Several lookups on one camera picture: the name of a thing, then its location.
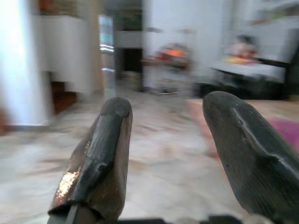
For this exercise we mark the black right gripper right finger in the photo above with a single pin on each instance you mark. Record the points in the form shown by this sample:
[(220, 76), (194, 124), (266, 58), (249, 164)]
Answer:
[(252, 163)]

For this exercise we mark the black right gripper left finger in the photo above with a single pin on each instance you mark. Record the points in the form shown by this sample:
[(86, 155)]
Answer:
[(105, 151)]

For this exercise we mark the brown wooden stair steps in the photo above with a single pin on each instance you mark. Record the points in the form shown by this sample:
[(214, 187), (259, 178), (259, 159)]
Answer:
[(63, 98)]

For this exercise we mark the red laughing buddha statue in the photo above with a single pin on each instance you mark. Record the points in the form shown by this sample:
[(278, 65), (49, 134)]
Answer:
[(244, 50)]

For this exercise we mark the rack with colourful items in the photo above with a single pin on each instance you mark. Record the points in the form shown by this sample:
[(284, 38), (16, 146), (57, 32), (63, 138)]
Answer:
[(170, 56)]

